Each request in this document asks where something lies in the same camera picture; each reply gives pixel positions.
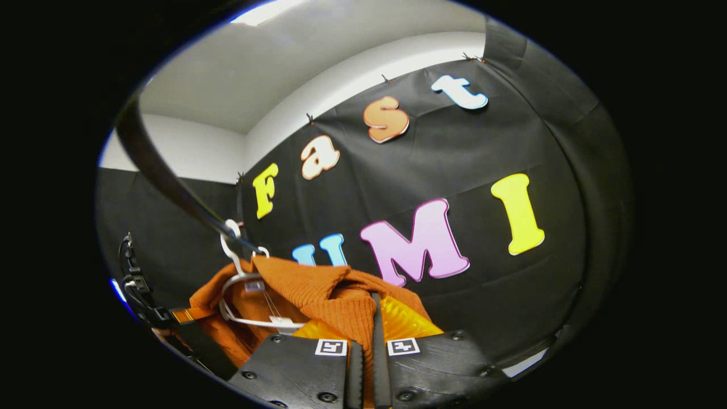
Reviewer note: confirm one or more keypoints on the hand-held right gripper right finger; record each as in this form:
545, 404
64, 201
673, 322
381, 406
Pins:
381, 375

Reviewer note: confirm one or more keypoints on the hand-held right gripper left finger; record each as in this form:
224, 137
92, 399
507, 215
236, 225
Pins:
295, 369

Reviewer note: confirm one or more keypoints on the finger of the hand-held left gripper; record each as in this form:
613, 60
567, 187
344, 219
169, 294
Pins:
207, 346

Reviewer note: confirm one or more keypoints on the white plastic hanger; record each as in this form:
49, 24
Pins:
229, 250

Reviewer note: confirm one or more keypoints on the black backdrop cloth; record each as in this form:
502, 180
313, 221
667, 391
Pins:
483, 272

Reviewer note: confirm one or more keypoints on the row of black cloth clips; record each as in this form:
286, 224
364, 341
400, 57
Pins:
309, 119

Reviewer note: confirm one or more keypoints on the long ceiling light panel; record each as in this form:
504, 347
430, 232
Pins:
267, 11

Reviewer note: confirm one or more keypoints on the black clothes rail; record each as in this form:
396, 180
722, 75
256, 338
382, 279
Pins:
164, 179

